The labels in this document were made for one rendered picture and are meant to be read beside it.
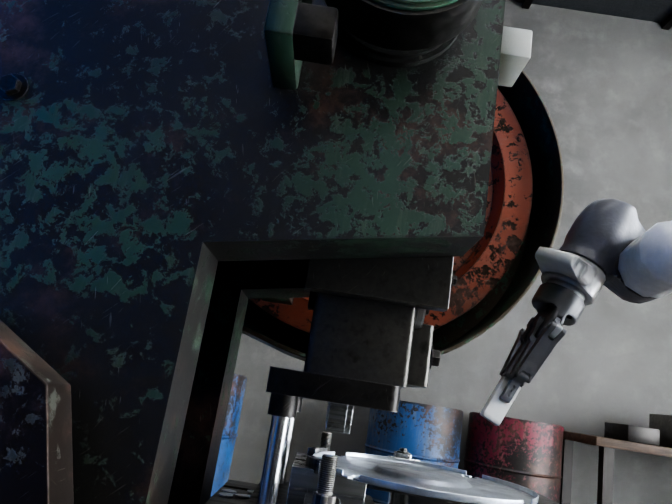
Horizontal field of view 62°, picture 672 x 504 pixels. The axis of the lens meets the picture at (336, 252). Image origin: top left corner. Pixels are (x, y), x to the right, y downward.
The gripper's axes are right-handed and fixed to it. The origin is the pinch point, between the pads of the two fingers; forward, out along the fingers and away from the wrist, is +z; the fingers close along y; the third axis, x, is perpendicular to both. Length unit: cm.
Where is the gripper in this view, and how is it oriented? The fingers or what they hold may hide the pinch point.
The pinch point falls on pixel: (500, 400)
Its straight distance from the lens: 92.4
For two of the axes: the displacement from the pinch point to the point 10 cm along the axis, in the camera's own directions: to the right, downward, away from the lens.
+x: -8.2, -5.7, 0.8
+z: -5.7, 7.9, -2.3
